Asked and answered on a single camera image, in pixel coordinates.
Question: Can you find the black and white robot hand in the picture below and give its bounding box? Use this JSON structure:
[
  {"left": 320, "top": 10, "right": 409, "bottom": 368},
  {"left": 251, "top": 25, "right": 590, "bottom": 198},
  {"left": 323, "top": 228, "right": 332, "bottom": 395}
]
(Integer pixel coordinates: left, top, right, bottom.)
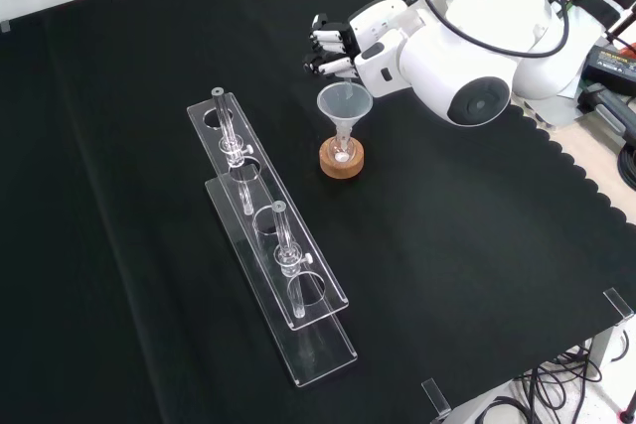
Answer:
[{"left": 302, "top": 0, "right": 429, "bottom": 100}]

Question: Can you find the clear plastic funnel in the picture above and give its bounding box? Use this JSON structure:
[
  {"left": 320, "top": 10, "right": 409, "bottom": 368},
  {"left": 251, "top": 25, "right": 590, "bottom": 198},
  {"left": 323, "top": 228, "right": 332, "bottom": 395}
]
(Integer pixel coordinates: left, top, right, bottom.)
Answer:
[{"left": 316, "top": 81, "right": 374, "bottom": 148}]

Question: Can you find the small round-bottom glass flask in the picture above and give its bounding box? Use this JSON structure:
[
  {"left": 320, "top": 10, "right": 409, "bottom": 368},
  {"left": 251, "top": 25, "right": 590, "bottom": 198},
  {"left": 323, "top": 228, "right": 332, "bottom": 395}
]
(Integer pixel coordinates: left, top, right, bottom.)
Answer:
[{"left": 326, "top": 138, "right": 357, "bottom": 166}]

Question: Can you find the clear acrylic funnel stand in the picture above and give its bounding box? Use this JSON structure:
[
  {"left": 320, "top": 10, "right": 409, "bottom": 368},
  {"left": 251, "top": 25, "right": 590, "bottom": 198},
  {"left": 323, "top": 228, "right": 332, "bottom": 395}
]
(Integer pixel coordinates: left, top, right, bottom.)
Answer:
[{"left": 186, "top": 85, "right": 359, "bottom": 390}]

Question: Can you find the black bench cloth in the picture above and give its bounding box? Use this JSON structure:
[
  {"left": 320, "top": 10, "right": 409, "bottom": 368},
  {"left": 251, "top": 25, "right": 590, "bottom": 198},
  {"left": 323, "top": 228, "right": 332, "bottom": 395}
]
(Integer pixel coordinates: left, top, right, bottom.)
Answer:
[{"left": 0, "top": 0, "right": 636, "bottom": 424}]

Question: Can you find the black power adapter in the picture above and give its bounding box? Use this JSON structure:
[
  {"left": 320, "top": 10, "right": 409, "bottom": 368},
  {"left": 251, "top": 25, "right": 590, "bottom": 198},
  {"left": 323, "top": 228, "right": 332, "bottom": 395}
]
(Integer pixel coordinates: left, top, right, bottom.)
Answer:
[{"left": 579, "top": 44, "right": 636, "bottom": 96}]

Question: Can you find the black plug block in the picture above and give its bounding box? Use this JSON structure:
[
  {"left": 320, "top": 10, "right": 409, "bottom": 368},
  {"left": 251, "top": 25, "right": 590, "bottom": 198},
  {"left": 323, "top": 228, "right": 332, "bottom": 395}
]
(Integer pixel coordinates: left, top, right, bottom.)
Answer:
[{"left": 577, "top": 81, "right": 636, "bottom": 147}]

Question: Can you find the black tripod leg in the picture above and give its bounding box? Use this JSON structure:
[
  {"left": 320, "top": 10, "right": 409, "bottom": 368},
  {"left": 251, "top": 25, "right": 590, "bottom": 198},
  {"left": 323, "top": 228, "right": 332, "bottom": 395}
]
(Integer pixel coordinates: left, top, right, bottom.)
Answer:
[{"left": 603, "top": 0, "right": 636, "bottom": 47}]

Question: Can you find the clear acrylic edge clip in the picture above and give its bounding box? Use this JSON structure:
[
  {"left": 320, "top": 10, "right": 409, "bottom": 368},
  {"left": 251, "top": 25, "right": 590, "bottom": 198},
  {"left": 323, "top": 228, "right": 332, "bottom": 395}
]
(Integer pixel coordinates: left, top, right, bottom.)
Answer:
[
  {"left": 420, "top": 377, "right": 453, "bottom": 421},
  {"left": 602, "top": 287, "right": 636, "bottom": 327}
]

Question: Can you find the grey metal table leg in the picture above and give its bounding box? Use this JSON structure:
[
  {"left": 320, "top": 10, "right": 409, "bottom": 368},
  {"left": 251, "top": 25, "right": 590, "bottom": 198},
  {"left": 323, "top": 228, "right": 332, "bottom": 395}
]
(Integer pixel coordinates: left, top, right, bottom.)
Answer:
[{"left": 587, "top": 324, "right": 628, "bottom": 383}]

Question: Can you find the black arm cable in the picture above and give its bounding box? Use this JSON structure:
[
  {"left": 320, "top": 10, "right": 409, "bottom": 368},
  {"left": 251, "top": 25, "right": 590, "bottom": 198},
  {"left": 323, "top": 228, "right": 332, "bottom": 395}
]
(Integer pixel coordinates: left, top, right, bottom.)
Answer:
[{"left": 411, "top": 0, "right": 572, "bottom": 58}]

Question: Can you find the cork ring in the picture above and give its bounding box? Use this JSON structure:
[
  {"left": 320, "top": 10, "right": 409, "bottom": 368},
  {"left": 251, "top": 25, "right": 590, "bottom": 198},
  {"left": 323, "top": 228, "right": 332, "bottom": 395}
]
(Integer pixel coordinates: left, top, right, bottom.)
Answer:
[{"left": 319, "top": 138, "right": 367, "bottom": 180}]

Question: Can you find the grey metal base plate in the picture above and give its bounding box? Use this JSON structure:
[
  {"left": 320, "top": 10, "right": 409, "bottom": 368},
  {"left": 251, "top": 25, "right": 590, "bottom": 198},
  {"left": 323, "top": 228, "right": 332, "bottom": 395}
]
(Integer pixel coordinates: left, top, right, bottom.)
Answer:
[{"left": 516, "top": 90, "right": 583, "bottom": 128}]

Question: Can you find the black floor cable bundle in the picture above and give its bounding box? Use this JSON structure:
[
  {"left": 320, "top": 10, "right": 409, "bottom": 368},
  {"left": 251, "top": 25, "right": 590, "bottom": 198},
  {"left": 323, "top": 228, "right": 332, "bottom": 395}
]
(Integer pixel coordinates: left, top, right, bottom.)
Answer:
[{"left": 506, "top": 339, "right": 636, "bottom": 424}]

